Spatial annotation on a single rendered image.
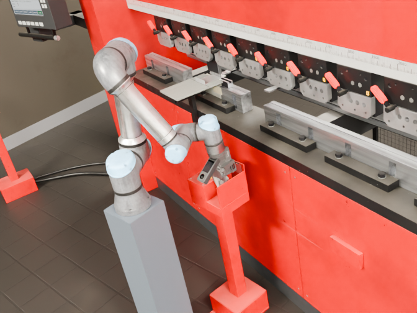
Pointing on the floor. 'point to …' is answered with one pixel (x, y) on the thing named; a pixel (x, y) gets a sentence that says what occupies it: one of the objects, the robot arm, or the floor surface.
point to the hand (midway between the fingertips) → (223, 192)
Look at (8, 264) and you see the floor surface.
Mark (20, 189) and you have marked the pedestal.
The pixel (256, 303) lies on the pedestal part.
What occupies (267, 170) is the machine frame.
